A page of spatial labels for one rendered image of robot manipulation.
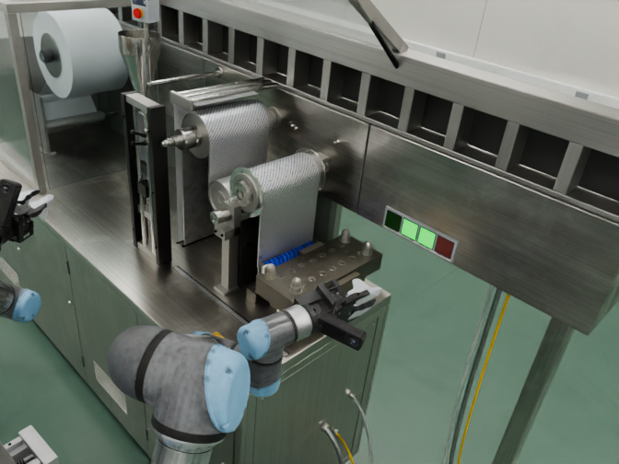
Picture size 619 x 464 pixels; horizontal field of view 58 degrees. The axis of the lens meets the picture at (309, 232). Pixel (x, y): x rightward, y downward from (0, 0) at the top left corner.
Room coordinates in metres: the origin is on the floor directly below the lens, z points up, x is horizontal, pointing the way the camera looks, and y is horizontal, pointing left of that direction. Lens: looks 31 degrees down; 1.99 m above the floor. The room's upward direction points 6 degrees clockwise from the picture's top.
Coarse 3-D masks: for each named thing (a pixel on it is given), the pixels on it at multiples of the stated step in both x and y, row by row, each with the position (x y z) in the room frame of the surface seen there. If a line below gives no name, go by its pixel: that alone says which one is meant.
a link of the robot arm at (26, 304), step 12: (0, 288) 0.94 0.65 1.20; (12, 288) 0.98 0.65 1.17; (0, 300) 0.92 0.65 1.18; (12, 300) 0.95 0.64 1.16; (24, 300) 0.97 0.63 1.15; (36, 300) 1.00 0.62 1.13; (0, 312) 0.93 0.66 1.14; (12, 312) 0.95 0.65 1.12; (24, 312) 0.96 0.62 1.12; (36, 312) 0.99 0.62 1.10
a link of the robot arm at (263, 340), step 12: (276, 312) 0.94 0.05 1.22; (252, 324) 0.89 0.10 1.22; (264, 324) 0.88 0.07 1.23; (276, 324) 0.89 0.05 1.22; (288, 324) 0.90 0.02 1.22; (240, 336) 0.87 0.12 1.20; (252, 336) 0.85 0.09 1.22; (264, 336) 0.86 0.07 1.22; (276, 336) 0.87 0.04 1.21; (288, 336) 0.89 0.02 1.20; (240, 348) 0.87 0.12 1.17; (252, 348) 0.84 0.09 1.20; (264, 348) 0.85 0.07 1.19; (276, 348) 0.87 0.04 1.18; (264, 360) 0.86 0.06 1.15; (276, 360) 0.87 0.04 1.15
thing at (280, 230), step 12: (288, 204) 1.46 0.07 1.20; (300, 204) 1.50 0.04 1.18; (312, 204) 1.54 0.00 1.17; (264, 216) 1.39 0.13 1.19; (276, 216) 1.43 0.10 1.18; (288, 216) 1.46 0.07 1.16; (300, 216) 1.50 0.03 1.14; (312, 216) 1.55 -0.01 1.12; (264, 228) 1.39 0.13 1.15; (276, 228) 1.43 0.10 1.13; (288, 228) 1.47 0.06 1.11; (300, 228) 1.51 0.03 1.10; (312, 228) 1.55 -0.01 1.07; (264, 240) 1.39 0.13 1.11; (276, 240) 1.43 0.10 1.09; (288, 240) 1.47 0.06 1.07; (300, 240) 1.51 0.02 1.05; (264, 252) 1.40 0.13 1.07; (276, 252) 1.43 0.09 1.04
